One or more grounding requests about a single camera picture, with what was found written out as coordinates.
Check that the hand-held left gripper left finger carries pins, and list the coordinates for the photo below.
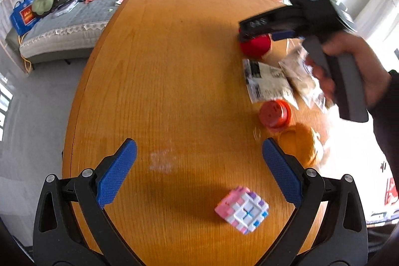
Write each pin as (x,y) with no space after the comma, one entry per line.
(117,172)

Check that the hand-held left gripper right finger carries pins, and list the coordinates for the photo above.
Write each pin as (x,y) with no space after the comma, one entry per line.
(280,172)

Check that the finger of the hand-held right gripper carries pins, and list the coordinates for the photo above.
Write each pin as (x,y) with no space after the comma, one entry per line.
(285,34)
(263,23)

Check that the red cup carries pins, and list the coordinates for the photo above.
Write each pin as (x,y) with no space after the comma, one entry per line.
(254,46)

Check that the person's right forearm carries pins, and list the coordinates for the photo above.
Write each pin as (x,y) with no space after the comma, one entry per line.
(385,129)

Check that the person's right hand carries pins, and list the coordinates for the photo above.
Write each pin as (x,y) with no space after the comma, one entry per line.
(358,51)

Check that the crinkled clear plastic bag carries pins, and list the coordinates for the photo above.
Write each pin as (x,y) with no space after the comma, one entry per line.
(304,79)

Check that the clear wrapper with printed label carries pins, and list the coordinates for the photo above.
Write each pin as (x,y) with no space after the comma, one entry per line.
(268,80)

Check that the pink white puzzle cube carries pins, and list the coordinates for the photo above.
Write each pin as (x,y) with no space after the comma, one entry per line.
(243,210)

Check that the white curtain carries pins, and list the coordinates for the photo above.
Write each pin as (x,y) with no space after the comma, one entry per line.
(374,10)

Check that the orange-red round lid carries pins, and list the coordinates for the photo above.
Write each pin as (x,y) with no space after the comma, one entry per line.
(275,113)

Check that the grey quilted sofa cover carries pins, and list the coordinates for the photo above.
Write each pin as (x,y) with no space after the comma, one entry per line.
(68,26)

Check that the clear plastic package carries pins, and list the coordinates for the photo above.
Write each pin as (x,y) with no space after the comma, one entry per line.
(67,5)

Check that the blue shopping bag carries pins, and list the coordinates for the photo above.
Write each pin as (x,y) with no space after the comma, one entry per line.
(23,15)

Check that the green hat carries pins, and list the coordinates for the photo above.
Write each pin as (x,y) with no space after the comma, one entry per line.
(43,2)

